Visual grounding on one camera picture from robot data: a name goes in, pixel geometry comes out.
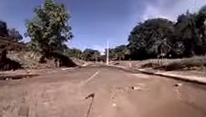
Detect white pole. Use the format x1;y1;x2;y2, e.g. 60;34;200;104
105;41;111;66

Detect distant row of trees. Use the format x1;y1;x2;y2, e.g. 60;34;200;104
65;42;131;64

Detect grey asphalt road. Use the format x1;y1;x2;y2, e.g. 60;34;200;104
0;59;206;117

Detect wood of large trees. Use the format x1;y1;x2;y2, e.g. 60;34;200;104
125;1;206;66

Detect tall green tree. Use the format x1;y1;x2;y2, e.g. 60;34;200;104
23;0;77;58

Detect grass bank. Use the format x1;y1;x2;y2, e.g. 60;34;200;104
116;51;206;75

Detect earth verge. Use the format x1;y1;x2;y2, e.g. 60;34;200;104
0;63;79;85

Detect pale pavement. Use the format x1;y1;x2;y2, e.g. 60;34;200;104
135;67;206;87

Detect rough earth bank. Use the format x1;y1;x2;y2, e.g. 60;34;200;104
0;34;82;77

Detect dark trees behind bank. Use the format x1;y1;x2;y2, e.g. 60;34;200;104
0;18;26;44

